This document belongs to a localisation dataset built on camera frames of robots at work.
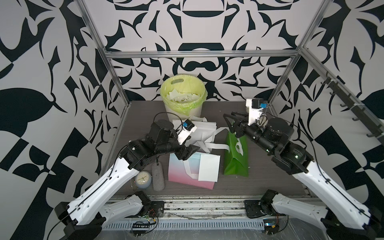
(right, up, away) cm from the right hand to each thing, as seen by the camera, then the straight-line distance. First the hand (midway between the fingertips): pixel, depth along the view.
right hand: (227, 111), depth 59 cm
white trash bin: (-18, +3, +21) cm, 28 cm away
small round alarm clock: (-40, -35, +22) cm, 57 cm away
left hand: (-14, -11, +6) cm, 19 cm away
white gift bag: (-8, -12, +20) cm, 25 cm away
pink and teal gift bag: (-16, -28, +13) cm, 35 cm away
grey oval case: (-32, -34, +23) cm, 52 cm away
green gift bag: (+6, -22, +9) cm, 24 cm away
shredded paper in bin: (-18, +11, +40) cm, 45 cm away
